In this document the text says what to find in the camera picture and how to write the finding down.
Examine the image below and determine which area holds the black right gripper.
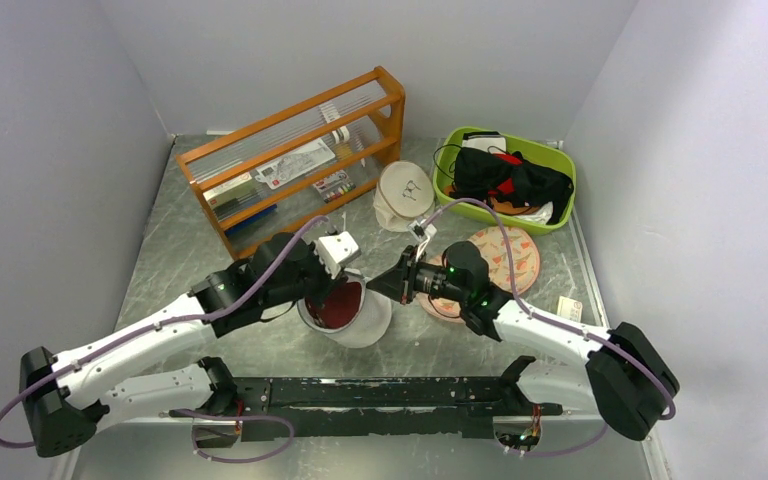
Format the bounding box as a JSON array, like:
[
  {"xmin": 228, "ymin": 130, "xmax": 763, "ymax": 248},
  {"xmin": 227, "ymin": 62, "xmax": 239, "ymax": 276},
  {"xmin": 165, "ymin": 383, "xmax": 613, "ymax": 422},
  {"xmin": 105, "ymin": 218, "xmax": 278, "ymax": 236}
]
[{"xmin": 367, "ymin": 244, "xmax": 468, "ymax": 305}]

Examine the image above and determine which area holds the white mesh laundry bag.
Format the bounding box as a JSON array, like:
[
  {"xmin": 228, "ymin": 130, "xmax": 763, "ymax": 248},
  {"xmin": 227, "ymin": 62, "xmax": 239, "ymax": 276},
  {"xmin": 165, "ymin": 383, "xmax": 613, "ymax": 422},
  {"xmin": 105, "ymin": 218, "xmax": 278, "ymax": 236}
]
[{"xmin": 296, "ymin": 269, "xmax": 392, "ymax": 349}]

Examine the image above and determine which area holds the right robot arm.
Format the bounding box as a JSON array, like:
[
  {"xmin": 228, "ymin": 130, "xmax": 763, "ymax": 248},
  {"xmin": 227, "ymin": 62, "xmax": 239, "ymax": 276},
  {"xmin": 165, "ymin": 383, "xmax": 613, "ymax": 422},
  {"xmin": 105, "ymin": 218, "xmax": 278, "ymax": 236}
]
[{"xmin": 367, "ymin": 241, "xmax": 680, "ymax": 441}]

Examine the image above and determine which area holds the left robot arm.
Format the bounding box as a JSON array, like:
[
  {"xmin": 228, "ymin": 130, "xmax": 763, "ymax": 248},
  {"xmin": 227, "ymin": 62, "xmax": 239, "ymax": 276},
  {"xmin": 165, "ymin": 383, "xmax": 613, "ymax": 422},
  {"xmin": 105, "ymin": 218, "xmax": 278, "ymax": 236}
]
[{"xmin": 20, "ymin": 232, "xmax": 360, "ymax": 458}]

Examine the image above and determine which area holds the cream round laundry bag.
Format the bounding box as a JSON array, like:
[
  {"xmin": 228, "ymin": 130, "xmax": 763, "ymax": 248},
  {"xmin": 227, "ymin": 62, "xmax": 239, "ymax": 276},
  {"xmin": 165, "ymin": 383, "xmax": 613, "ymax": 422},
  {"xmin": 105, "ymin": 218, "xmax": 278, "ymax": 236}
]
[{"xmin": 373, "ymin": 161, "xmax": 435, "ymax": 232}]

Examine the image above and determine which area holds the colourful marker pack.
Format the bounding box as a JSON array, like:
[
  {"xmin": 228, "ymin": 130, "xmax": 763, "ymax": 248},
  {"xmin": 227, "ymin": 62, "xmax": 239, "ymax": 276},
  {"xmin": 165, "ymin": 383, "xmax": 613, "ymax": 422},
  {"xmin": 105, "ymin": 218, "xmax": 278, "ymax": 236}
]
[{"xmin": 313, "ymin": 170, "xmax": 356, "ymax": 203}]

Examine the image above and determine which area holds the orange wooden rack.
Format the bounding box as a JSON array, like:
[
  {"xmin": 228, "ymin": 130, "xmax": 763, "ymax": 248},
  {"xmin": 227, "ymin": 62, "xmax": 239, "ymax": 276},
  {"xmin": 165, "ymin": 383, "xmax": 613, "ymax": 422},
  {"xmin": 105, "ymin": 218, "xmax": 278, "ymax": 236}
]
[{"xmin": 177, "ymin": 66, "xmax": 406, "ymax": 259}]

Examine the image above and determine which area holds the clear plastic package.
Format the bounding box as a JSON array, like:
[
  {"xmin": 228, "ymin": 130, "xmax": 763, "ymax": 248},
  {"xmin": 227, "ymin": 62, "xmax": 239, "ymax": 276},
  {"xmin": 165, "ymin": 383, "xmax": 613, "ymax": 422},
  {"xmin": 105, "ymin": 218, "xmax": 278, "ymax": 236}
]
[{"xmin": 254, "ymin": 139, "xmax": 336, "ymax": 190}]

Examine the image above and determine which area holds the green box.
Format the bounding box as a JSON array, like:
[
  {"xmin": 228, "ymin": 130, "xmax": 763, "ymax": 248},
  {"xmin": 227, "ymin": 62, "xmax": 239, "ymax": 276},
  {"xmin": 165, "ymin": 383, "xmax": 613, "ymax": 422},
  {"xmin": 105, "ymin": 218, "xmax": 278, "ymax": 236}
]
[{"xmin": 204, "ymin": 173, "xmax": 257, "ymax": 210}]

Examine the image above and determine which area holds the white clip on rack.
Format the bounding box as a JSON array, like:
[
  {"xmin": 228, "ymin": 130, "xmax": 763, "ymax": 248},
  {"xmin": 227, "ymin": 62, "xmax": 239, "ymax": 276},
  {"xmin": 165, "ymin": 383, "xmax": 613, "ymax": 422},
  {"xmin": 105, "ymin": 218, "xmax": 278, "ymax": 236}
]
[{"xmin": 330, "ymin": 126, "xmax": 351, "ymax": 144}]

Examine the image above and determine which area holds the white folded garment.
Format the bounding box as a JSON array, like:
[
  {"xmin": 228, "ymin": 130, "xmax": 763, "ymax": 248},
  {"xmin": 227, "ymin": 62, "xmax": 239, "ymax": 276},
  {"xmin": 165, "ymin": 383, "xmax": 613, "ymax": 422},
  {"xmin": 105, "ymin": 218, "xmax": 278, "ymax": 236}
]
[{"xmin": 461, "ymin": 131, "xmax": 508, "ymax": 154}]

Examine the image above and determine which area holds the small white card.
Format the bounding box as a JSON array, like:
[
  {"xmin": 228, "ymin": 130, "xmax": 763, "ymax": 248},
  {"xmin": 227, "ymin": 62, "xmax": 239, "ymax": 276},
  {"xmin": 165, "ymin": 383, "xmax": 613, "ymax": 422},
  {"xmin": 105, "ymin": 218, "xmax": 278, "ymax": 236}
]
[{"xmin": 556, "ymin": 296, "xmax": 584, "ymax": 323}]

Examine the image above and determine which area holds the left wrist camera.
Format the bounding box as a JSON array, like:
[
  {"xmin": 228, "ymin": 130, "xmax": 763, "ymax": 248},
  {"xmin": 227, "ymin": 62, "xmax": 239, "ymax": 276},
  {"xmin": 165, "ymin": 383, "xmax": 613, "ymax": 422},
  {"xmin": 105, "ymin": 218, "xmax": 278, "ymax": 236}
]
[{"xmin": 314, "ymin": 231, "xmax": 361, "ymax": 279}]

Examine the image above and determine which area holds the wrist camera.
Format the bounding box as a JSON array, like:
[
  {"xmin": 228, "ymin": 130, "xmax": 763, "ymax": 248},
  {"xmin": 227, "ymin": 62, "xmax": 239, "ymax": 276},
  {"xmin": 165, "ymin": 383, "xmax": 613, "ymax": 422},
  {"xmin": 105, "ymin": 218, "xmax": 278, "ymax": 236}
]
[
  {"xmin": 407, "ymin": 219, "xmax": 437, "ymax": 244},
  {"xmin": 314, "ymin": 231, "xmax": 361, "ymax": 279}
]

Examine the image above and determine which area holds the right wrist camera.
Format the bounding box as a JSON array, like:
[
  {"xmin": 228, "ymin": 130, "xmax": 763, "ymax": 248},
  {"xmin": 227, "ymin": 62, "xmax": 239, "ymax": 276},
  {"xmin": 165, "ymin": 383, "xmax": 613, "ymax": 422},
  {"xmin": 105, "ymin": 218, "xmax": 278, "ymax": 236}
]
[{"xmin": 407, "ymin": 219, "xmax": 437, "ymax": 244}]

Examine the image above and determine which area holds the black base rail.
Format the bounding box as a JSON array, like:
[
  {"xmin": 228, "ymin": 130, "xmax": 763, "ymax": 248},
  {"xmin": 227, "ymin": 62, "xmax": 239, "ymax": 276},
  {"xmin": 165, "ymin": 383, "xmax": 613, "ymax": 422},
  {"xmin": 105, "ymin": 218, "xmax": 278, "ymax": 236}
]
[{"xmin": 197, "ymin": 376, "xmax": 563, "ymax": 441}]

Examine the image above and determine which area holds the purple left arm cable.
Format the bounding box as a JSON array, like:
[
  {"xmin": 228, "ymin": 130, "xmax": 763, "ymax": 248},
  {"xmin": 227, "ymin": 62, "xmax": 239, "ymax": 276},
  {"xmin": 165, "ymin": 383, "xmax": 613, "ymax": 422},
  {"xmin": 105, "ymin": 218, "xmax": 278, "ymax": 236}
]
[{"xmin": 0, "ymin": 215, "xmax": 331, "ymax": 465}]

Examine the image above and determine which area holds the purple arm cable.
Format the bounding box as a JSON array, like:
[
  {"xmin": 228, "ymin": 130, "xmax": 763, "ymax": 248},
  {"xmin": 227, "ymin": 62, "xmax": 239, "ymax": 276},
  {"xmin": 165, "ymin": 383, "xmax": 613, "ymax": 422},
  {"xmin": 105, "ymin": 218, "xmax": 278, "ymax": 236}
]
[
  {"xmin": 420, "ymin": 197, "xmax": 678, "ymax": 458},
  {"xmin": 0, "ymin": 215, "xmax": 331, "ymax": 465}
]

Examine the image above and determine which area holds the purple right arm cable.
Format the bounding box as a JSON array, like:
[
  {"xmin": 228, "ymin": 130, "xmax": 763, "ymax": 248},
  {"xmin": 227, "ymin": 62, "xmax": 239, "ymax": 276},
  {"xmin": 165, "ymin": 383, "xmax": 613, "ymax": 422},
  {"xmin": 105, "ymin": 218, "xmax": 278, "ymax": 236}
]
[{"xmin": 420, "ymin": 197, "xmax": 678, "ymax": 458}]

